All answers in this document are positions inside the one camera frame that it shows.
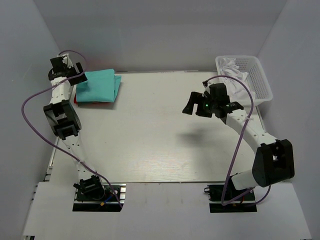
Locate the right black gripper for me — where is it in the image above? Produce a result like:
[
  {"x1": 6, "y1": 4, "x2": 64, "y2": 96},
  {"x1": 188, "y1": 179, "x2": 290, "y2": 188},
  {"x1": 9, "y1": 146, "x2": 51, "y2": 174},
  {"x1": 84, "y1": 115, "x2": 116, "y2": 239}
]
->
[{"x1": 182, "y1": 91, "x2": 218, "y2": 118}]

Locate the teal polo shirt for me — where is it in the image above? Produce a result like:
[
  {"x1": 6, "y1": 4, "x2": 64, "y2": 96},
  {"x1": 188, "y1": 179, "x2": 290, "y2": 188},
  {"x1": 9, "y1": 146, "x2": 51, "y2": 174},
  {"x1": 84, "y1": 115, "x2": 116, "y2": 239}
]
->
[{"x1": 75, "y1": 69, "x2": 122, "y2": 102}]

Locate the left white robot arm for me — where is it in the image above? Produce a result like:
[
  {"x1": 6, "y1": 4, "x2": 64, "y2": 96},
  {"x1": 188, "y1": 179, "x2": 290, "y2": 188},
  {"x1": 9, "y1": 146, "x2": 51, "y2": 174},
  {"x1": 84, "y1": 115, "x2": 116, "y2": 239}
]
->
[{"x1": 43, "y1": 51, "x2": 106, "y2": 200}]

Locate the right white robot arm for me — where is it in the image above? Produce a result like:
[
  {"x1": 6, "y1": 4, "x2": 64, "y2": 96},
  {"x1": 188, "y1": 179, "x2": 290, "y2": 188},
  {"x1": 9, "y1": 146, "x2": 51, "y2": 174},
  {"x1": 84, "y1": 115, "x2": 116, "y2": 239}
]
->
[{"x1": 182, "y1": 83, "x2": 295, "y2": 200}]

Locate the folded red t shirt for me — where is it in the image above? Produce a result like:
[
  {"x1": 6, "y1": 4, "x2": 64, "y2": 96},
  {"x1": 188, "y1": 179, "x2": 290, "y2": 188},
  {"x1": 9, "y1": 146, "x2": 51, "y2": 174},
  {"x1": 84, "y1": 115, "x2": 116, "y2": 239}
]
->
[{"x1": 73, "y1": 95, "x2": 113, "y2": 106}]

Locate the crumpled white t shirt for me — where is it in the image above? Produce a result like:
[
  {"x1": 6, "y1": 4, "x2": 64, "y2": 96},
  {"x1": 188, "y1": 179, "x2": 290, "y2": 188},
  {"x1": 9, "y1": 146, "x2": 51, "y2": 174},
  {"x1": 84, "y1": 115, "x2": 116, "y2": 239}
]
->
[{"x1": 218, "y1": 57, "x2": 256, "y2": 101}]

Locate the white plastic basket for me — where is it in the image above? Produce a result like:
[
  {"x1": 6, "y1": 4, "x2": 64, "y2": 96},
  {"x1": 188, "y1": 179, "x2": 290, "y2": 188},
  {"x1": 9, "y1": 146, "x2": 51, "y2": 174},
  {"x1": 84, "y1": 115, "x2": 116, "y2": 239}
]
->
[{"x1": 215, "y1": 55, "x2": 273, "y2": 106}]

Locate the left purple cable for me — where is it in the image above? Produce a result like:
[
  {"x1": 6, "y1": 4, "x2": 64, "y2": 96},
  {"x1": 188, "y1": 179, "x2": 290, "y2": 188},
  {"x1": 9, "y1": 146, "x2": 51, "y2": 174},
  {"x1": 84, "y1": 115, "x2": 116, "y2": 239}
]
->
[{"x1": 20, "y1": 50, "x2": 123, "y2": 208}]

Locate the purple cable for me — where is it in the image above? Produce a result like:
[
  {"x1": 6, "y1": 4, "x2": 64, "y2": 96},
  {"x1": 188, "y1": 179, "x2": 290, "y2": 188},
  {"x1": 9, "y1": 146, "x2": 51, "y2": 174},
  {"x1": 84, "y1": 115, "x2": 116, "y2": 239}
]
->
[
  {"x1": 201, "y1": 76, "x2": 273, "y2": 206},
  {"x1": 20, "y1": 50, "x2": 123, "y2": 208}
]

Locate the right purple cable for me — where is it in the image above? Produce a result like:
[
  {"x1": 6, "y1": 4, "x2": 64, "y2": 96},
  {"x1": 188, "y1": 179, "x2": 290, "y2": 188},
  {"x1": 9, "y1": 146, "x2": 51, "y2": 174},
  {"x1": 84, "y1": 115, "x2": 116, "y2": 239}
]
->
[{"x1": 201, "y1": 76, "x2": 273, "y2": 206}]

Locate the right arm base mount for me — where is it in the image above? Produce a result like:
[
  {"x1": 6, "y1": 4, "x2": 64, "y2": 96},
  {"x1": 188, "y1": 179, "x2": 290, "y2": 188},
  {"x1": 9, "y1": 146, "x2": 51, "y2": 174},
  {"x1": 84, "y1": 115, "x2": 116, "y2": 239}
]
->
[{"x1": 203, "y1": 183, "x2": 258, "y2": 214}]

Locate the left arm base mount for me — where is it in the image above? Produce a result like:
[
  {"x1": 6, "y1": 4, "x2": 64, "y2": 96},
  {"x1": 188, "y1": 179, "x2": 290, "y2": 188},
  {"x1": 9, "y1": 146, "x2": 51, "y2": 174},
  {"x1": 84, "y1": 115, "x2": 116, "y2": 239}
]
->
[{"x1": 72, "y1": 175, "x2": 126, "y2": 213}]

